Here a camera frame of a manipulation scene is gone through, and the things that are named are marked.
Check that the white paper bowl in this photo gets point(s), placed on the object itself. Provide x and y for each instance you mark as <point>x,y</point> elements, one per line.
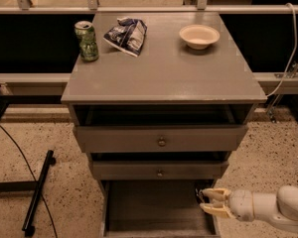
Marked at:
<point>199,37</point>

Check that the grey drawer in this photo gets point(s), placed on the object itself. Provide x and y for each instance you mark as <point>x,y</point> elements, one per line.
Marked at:
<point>148,139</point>
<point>142,170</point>
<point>154,209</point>

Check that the grey middle drawer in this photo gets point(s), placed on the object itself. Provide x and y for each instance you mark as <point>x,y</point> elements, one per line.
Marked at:
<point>142,170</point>

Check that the green soda can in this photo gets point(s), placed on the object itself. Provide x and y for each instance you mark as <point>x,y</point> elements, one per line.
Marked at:
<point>85,34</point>

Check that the grey wooden drawer cabinet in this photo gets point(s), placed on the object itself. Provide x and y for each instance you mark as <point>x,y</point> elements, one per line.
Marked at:
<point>168,84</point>

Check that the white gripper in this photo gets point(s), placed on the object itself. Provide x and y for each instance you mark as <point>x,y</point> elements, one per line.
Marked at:
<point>240,203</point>

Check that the grey bottom drawer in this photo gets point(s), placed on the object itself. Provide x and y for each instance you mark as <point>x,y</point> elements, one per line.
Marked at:
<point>154,209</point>

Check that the black metal stand base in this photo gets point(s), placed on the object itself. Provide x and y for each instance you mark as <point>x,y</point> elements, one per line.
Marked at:
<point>36,187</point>

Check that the grey top drawer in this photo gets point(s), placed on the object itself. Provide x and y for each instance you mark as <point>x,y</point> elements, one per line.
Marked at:
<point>148,139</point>

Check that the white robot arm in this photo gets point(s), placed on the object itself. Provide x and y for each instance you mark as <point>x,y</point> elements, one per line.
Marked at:
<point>279,209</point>

